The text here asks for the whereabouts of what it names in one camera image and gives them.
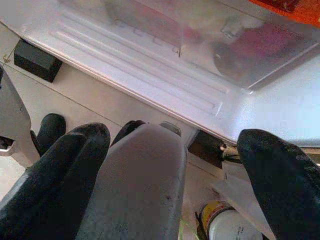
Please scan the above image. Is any black rectangular block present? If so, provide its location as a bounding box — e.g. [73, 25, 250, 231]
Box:
[13, 39, 64, 84]

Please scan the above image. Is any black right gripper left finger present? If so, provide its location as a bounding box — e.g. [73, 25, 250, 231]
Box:
[0, 122, 112, 240]

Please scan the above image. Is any black robot foot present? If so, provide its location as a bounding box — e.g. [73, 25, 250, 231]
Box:
[29, 113, 67, 158]
[109, 119, 147, 148]

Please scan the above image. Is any black fridge hinge bracket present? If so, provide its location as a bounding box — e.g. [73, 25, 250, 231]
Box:
[188, 129, 242, 169]

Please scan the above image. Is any grey robot leg cover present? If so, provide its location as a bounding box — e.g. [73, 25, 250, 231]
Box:
[0, 64, 34, 161]

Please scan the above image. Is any orange packet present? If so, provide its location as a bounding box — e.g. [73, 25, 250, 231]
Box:
[247, 0, 320, 26]

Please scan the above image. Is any white plastic bottle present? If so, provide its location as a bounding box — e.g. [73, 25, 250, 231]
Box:
[76, 121, 189, 240]

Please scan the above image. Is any white bottle with yellow label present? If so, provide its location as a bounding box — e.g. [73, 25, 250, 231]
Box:
[194, 199, 264, 240]

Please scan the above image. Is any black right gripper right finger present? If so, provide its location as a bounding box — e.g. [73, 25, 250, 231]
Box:
[236, 128, 320, 240]

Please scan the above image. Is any clear fridge crisper drawer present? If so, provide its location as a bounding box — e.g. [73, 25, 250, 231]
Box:
[102, 0, 320, 91]

